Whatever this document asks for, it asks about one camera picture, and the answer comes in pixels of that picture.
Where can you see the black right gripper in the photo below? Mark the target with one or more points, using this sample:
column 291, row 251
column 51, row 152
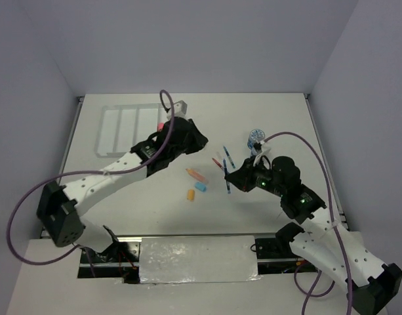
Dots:
column 242, row 177

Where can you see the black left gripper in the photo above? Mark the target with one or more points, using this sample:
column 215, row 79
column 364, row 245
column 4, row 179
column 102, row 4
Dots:
column 199, row 139

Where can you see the dark blue gel pen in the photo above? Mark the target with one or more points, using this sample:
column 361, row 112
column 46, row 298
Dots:
column 225, row 176

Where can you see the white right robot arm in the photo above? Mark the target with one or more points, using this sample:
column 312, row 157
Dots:
column 314, row 236

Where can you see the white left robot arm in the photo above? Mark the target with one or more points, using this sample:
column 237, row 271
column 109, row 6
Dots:
column 62, row 209

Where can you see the red gel pen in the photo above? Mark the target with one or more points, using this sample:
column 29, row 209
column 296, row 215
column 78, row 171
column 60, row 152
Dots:
column 218, row 164

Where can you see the teal gel pen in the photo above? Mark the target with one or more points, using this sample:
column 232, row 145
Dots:
column 229, row 157

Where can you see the light blue highlighter cap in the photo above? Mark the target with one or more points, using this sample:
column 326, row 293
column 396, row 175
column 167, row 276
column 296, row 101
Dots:
column 200, row 186

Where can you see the orange highlighter cap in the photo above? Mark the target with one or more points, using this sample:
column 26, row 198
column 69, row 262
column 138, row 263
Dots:
column 191, row 195

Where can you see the white compartment tray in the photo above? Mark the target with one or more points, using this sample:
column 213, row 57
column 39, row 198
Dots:
column 122, row 126

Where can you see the silver foil sheet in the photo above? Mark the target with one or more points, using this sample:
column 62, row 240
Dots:
column 206, row 259

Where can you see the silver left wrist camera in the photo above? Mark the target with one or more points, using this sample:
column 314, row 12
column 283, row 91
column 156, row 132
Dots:
column 180, row 109

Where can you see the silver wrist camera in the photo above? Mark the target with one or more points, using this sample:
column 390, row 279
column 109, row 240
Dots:
column 180, row 109
column 262, row 149

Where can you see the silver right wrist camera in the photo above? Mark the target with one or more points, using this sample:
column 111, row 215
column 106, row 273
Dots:
column 262, row 149

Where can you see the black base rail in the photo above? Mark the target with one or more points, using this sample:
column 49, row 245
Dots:
column 270, row 259

